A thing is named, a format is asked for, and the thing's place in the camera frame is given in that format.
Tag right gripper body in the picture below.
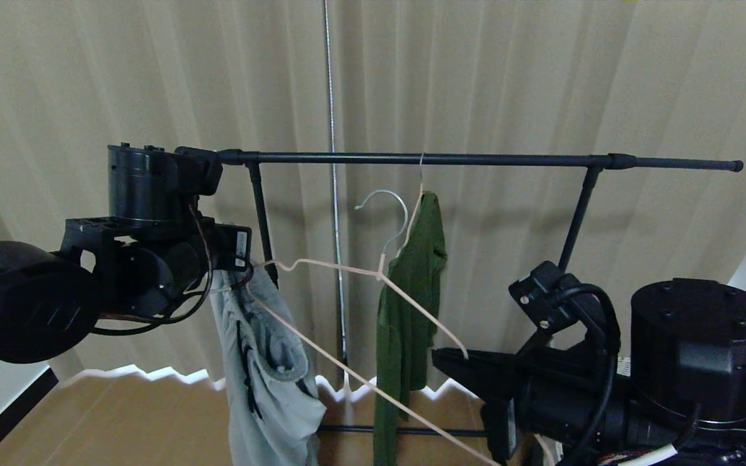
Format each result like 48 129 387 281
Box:
482 366 633 461

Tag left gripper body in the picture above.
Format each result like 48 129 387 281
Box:
114 220 254 319

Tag pink clothes hanger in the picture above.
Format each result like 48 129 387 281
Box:
247 189 556 466
399 153 425 260

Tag pale grey shorts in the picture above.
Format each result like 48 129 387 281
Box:
208 259 327 466

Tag green printed shirt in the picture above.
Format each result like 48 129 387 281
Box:
373 191 448 466

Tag black clothes rack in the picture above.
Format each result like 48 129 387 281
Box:
218 149 744 466

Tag beige curtain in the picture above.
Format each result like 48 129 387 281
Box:
0 0 746 395

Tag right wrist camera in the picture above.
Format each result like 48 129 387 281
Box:
509 261 620 353

